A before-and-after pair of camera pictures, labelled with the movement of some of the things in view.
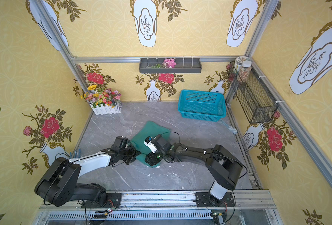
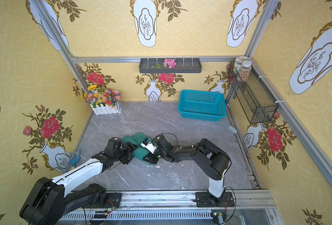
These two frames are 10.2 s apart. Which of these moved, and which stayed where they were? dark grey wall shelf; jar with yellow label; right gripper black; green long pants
Moved: green long pants
Stayed: right gripper black; jar with yellow label; dark grey wall shelf
